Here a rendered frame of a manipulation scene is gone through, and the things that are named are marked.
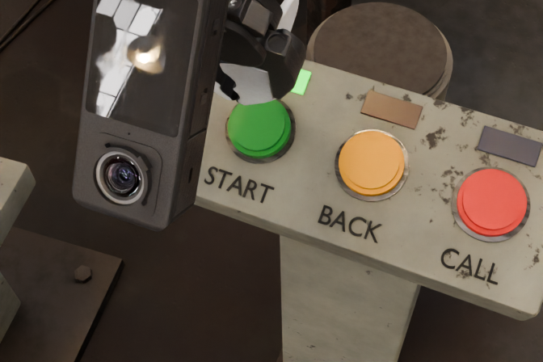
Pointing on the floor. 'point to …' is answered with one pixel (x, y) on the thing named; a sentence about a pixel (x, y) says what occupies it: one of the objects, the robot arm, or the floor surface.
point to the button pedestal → (374, 218)
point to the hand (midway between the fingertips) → (240, 96)
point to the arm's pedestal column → (51, 296)
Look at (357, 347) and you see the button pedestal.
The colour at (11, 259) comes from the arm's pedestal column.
